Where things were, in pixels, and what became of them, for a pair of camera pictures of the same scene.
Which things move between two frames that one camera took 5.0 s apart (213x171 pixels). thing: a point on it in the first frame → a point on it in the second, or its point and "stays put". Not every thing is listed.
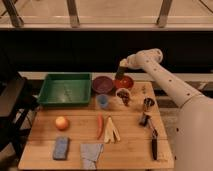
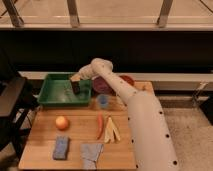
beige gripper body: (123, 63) → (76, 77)
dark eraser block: (120, 73) → (76, 86)
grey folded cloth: (89, 154) stays put
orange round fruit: (62, 123) stays put
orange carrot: (100, 123) stays put
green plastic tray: (66, 89) stays put
